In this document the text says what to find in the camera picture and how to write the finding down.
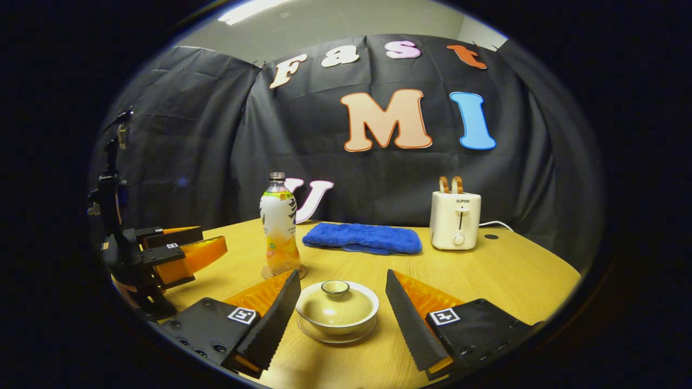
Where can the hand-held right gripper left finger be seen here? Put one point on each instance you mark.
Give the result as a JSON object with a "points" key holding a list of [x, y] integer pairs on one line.
{"points": [[273, 324]]}

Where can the brown toast slice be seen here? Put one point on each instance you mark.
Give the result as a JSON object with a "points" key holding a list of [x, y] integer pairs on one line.
{"points": [[458, 185], [443, 185]]}

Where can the blue folded towel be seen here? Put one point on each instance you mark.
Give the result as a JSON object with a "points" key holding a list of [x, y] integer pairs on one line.
{"points": [[362, 237]]}

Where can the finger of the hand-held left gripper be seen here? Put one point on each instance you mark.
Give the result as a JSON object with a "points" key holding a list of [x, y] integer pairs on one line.
{"points": [[189, 259], [173, 236]]}

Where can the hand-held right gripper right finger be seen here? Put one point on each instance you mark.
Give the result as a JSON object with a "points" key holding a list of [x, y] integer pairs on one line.
{"points": [[413, 329]]}

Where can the black backdrop cloth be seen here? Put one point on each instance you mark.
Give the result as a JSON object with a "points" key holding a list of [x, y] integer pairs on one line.
{"points": [[205, 135]]}

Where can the beige ceramic teacup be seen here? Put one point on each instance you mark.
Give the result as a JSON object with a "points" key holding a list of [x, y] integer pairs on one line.
{"points": [[372, 300]]}

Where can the white toaster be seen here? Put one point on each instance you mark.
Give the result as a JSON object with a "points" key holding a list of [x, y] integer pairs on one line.
{"points": [[455, 219]]}

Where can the round cork coaster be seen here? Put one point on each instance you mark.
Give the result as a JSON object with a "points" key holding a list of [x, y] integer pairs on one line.
{"points": [[303, 272]]}

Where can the clear water bottle white label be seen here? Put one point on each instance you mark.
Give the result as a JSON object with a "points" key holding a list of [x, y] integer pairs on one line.
{"points": [[279, 227]]}

